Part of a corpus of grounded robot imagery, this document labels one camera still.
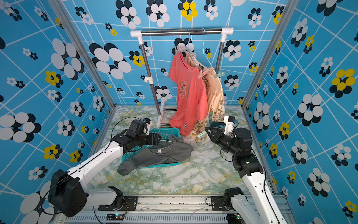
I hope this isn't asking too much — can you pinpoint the blue wire hanger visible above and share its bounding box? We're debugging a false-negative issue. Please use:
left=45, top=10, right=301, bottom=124
left=178, top=28, right=199, bottom=68

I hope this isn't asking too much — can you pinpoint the metal clothes rack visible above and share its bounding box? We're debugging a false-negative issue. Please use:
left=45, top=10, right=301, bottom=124
left=131, top=28, right=234, bottom=136

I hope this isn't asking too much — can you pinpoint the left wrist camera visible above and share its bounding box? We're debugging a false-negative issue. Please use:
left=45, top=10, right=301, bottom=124
left=143, top=118, right=153, bottom=135

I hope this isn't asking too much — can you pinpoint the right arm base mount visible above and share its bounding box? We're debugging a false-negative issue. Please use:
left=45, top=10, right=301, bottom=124
left=205, top=195, right=250, bottom=212

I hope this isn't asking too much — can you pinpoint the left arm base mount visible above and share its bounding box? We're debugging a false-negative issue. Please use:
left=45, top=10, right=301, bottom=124
left=98, top=196, right=139, bottom=211

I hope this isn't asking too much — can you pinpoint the mint green clothespin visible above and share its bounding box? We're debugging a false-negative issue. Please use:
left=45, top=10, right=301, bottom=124
left=214, top=71, right=226, bottom=78

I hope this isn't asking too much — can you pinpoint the dark grey clothespin tray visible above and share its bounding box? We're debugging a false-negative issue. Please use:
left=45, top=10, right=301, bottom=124
left=210, top=121, right=226, bottom=129

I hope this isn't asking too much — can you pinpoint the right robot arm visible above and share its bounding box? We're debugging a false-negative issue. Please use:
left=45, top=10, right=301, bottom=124
left=205, top=127, right=287, bottom=224

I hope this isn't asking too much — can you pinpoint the beige compass print t-shirt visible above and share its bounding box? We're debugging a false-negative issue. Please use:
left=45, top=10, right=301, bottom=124
left=185, top=56, right=225, bottom=143

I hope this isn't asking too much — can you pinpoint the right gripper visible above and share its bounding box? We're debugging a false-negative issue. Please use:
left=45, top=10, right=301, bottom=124
left=206, top=127, right=240, bottom=158

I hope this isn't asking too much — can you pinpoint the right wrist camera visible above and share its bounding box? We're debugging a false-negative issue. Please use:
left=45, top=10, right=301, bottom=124
left=224, top=116, right=236, bottom=136

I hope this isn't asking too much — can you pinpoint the mint green wire hanger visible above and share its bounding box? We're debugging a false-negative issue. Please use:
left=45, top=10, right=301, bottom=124
left=197, top=27, right=217, bottom=69

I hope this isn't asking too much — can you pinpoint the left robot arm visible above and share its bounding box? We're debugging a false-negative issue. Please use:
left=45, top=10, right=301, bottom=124
left=46, top=117, right=161, bottom=217

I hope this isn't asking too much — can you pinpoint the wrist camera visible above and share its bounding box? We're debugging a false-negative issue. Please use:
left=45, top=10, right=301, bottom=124
left=224, top=116, right=236, bottom=136
left=143, top=118, right=153, bottom=135

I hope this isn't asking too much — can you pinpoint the dark grey garment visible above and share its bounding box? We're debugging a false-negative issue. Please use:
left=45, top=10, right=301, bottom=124
left=117, top=135, right=194, bottom=176

